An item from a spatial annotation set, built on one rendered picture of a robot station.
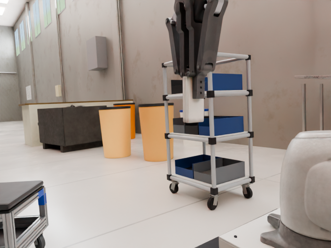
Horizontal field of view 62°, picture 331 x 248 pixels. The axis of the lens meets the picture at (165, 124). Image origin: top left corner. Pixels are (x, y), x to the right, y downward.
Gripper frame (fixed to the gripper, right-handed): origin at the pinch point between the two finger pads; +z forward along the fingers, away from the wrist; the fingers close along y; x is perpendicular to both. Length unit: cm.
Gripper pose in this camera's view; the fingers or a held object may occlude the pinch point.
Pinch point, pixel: (193, 99)
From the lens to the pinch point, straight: 42.8
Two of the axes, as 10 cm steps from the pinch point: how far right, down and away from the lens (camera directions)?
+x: -8.7, 0.6, -4.8
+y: -4.9, -0.9, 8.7
